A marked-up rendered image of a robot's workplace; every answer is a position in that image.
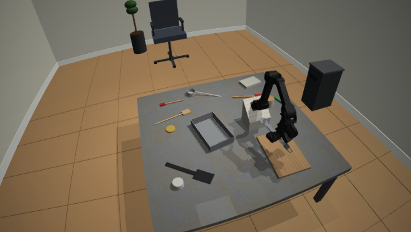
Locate light wooden board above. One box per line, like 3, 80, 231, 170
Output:
256, 134, 311, 179

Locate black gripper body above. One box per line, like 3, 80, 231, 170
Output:
266, 124, 286, 143

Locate yellow round disc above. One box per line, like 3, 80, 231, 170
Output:
166, 125, 175, 133

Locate black spatula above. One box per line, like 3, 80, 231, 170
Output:
165, 162, 215, 184

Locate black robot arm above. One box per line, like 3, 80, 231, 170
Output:
251, 71, 298, 144

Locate white cylinder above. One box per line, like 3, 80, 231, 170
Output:
172, 177, 184, 190

